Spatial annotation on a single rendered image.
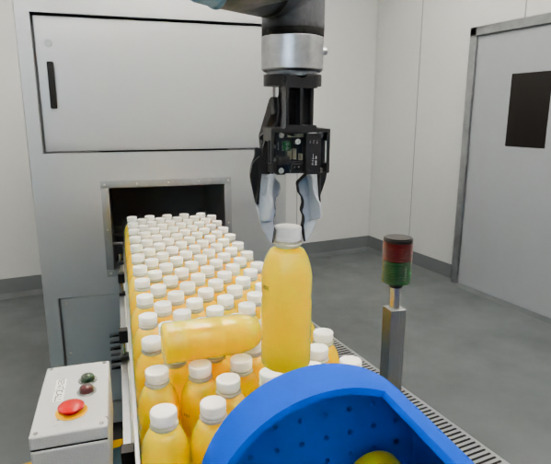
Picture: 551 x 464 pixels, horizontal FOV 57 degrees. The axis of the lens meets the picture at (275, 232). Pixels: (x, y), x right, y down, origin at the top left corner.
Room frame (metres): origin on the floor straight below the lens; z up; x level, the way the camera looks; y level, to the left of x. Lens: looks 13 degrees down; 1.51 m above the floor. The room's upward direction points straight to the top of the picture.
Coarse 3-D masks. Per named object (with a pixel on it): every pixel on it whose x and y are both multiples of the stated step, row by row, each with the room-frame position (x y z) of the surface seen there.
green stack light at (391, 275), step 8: (384, 264) 1.05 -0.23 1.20; (392, 264) 1.03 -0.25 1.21; (400, 264) 1.03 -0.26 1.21; (408, 264) 1.04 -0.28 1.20; (384, 272) 1.05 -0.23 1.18; (392, 272) 1.03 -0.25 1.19; (400, 272) 1.03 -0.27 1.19; (408, 272) 1.04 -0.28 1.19; (384, 280) 1.05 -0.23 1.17; (392, 280) 1.03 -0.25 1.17; (400, 280) 1.03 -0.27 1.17; (408, 280) 1.04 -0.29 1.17
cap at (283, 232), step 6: (276, 228) 0.66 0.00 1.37; (282, 228) 0.66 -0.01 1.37; (288, 228) 0.66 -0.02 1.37; (294, 228) 0.66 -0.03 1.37; (300, 228) 0.66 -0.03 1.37; (276, 234) 0.66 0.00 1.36; (282, 234) 0.65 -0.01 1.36; (288, 234) 0.65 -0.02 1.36; (294, 234) 0.66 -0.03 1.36; (300, 234) 0.66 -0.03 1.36; (276, 240) 0.66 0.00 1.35; (282, 240) 0.65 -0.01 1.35; (288, 240) 0.65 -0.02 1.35; (294, 240) 0.66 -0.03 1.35
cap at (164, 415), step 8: (152, 408) 0.66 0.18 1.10; (160, 408) 0.66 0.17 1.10; (168, 408) 0.66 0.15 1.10; (176, 408) 0.66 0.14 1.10; (152, 416) 0.64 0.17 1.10; (160, 416) 0.64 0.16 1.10; (168, 416) 0.64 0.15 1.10; (176, 416) 0.65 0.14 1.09; (152, 424) 0.65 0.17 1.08; (160, 424) 0.64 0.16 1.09; (168, 424) 0.64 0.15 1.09
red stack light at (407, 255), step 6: (384, 240) 1.07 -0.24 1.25; (384, 246) 1.06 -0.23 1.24; (390, 246) 1.04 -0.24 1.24; (396, 246) 1.03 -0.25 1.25; (402, 246) 1.03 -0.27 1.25; (408, 246) 1.03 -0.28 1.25; (384, 252) 1.05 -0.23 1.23; (390, 252) 1.04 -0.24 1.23; (396, 252) 1.03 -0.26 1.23; (402, 252) 1.03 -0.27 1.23; (408, 252) 1.04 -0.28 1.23; (384, 258) 1.05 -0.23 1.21; (390, 258) 1.04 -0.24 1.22; (396, 258) 1.03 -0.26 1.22; (402, 258) 1.03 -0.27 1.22; (408, 258) 1.04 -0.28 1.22
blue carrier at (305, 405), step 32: (288, 384) 0.50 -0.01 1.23; (320, 384) 0.49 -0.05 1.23; (352, 384) 0.50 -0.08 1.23; (384, 384) 0.52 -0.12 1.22; (256, 416) 0.47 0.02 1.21; (288, 416) 0.52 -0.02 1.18; (320, 416) 0.53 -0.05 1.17; (352, 416) 0.55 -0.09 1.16; (384, 416) 0.56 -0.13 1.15; (416, 416) 0.46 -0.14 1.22; (224, 448) 0.47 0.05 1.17; (256, 448) 0.51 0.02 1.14; (288, 448) 0.52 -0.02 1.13; (320, 448) 0.53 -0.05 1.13; (352, 448) 0.55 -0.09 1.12; (384, 448) 0.56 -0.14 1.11; (416, 448) 0.57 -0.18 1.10; (448, 448) 0.41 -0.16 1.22
